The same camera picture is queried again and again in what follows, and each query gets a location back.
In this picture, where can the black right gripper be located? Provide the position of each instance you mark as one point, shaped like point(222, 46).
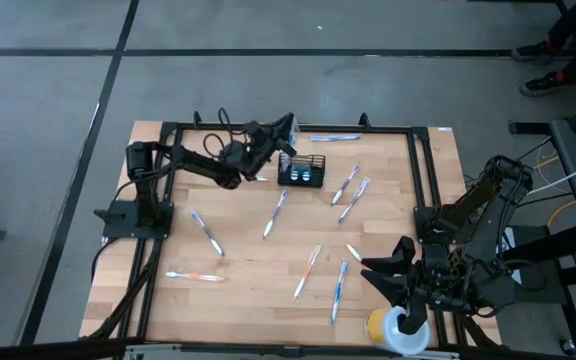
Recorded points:
point(438, 285)

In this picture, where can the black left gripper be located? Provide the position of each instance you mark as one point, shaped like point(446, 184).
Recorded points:
point(253, 150)

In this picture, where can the teal mouthwash bottle white cap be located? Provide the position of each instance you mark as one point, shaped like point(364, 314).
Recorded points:
point(306, 176)
point(295, 175)

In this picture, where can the purple toothbrush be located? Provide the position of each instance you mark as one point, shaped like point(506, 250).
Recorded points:
point(344, 187)
point(354, 201)
point(274, 214)

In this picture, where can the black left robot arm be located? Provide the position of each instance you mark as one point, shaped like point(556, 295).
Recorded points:
point(203, 167)

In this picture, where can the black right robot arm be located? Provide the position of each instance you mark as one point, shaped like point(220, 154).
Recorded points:
point(493, 195)

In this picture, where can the white paper label sheet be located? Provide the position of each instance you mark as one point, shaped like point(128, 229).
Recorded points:
point(517, 277)

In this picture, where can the person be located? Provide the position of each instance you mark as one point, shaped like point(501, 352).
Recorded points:
point(575, 55)

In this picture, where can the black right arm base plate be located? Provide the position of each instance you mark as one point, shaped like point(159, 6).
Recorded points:
point(420, 225)

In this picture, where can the silver frame bracket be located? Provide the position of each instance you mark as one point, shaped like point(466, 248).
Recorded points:
point(153, 348)
point(430, 354)

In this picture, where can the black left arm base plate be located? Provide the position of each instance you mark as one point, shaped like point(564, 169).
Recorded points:
point(118, 225)

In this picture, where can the black diagonal frame brace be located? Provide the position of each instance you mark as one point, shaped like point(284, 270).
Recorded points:
point(43, 350)

